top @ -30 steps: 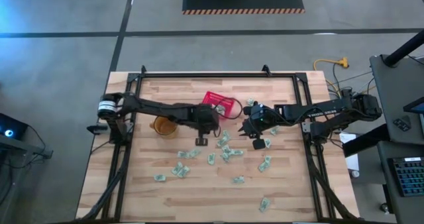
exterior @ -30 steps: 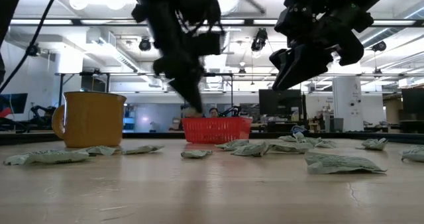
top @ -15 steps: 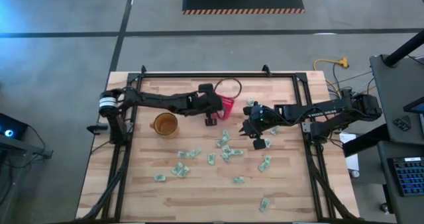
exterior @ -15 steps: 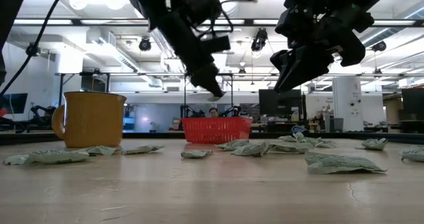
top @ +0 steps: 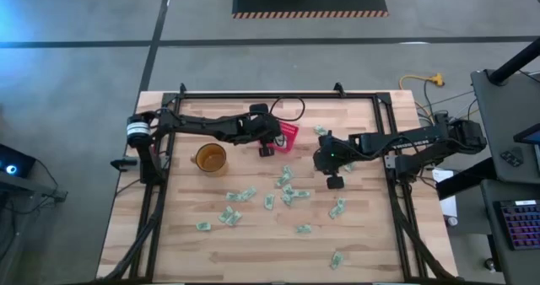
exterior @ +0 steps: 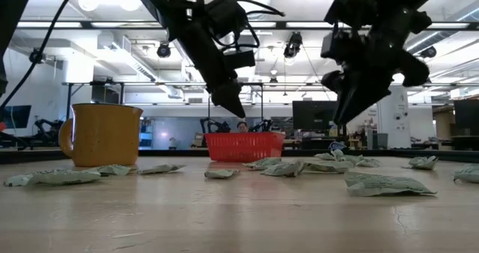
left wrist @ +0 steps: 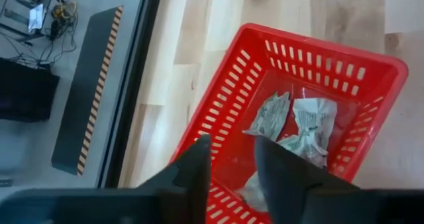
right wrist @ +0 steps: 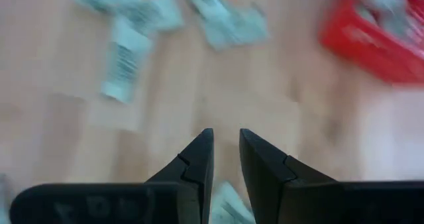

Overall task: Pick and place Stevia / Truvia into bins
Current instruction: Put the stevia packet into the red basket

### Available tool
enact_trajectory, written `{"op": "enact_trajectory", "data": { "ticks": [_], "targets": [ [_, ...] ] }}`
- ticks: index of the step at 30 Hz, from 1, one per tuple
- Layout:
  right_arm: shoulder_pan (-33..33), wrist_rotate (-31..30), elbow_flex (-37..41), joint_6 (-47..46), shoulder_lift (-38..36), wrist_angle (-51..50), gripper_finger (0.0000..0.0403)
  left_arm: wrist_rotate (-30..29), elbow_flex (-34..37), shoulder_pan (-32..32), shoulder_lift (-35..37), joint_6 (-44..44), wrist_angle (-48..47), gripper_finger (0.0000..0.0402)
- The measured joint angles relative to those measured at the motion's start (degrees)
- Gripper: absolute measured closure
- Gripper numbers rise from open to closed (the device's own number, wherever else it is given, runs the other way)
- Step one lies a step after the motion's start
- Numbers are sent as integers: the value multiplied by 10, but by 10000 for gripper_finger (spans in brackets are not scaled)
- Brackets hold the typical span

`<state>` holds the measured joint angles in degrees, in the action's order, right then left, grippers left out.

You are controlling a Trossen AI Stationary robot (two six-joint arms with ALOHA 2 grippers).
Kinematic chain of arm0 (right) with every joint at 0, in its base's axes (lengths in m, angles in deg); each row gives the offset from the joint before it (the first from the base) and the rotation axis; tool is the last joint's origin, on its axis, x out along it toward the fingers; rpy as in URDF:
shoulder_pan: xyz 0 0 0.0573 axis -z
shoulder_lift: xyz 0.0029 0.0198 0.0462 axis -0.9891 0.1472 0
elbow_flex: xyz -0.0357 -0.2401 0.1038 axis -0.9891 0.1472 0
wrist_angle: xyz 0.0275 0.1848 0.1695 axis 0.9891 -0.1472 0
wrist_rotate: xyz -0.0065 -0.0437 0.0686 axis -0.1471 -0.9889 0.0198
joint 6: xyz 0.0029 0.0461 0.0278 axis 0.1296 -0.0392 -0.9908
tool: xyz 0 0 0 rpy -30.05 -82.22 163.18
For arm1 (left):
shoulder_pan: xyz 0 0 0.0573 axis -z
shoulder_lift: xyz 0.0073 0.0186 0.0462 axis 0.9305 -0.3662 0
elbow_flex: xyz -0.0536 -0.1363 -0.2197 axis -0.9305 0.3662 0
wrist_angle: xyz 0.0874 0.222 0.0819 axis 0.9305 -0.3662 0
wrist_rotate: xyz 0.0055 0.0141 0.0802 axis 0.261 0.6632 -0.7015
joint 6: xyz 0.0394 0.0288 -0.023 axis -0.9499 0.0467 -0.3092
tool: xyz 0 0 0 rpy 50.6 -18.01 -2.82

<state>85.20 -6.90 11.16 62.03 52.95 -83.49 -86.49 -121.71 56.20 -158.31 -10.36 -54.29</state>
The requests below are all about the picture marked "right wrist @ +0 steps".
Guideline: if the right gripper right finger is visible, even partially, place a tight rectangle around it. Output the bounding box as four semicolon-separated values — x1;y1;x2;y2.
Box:
238;128;424;224

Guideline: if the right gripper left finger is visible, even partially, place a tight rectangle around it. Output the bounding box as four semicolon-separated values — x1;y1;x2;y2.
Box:
9;128;215;224

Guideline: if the red plastic basket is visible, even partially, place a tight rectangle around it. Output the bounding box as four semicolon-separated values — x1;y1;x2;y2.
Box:
319;0;424;85

